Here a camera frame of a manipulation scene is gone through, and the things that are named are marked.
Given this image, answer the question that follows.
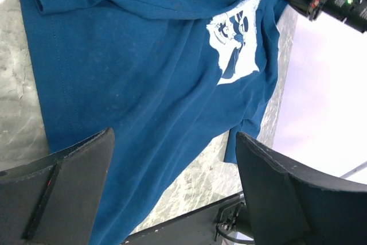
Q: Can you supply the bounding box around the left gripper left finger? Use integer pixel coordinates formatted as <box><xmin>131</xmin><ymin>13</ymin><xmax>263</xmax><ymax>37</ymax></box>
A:
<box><xmin>1</xmin><ymin>128</ymin><xmax>115</xmax><ymax>244</ymax></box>

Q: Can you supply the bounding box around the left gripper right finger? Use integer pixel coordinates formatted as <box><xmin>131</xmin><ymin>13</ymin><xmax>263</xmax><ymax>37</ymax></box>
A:
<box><xmin>236</xmin><ymin>133</ymin><xmax>366</xmax><ymax>244</ymax></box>

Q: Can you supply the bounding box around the blue printed t-shirt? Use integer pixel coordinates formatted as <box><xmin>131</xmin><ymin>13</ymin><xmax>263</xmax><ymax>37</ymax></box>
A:
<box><xmin>20</xmin><ymin>0</ymin><xmax>286</xmax><ymax>244</ymax></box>

